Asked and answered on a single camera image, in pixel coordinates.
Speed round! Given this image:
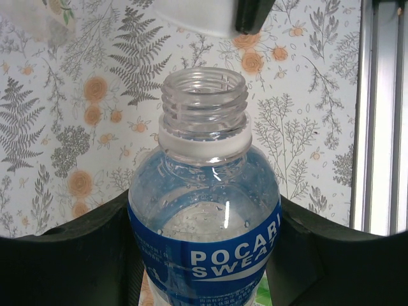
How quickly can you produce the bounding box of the clear Pocari Sweat bottle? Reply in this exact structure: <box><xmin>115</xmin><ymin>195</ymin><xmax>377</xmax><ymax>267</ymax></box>
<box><xmin>126</xmin><ymin>68</ymin><xmax>283</xmax><ymax>306</ymax></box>

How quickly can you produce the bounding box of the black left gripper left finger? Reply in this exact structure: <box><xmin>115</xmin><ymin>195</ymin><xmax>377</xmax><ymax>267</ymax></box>
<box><xmin>0</xmin><ymin>200</ymin><xmax>145</xmax><ymax>306</ymax></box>

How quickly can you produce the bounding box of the long slotted aluminium rail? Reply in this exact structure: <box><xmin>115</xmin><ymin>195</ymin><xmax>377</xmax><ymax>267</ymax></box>
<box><xmin>349</xmin><ymin>0</ymin><xmax>408</xmax><ymax>236</ymax></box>

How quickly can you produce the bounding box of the green plastic packet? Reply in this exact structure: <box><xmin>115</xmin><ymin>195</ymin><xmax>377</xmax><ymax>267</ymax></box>
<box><xmin>253</xmin><ymin>270</ymin><xmax>272</xmax><ymax>306</ymax></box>

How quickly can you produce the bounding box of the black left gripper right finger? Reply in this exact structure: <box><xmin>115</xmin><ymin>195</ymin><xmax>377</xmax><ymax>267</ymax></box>
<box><xmin>265</xmin><ymin>196</ymin><xmax>408</xmax><ymax>306</ymax></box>

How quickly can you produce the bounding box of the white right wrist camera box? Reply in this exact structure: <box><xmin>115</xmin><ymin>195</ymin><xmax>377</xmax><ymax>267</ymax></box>
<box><xmin>152</xmin><ymin>0</ymin><xmax>243</xmax><ymax>38</ymax></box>

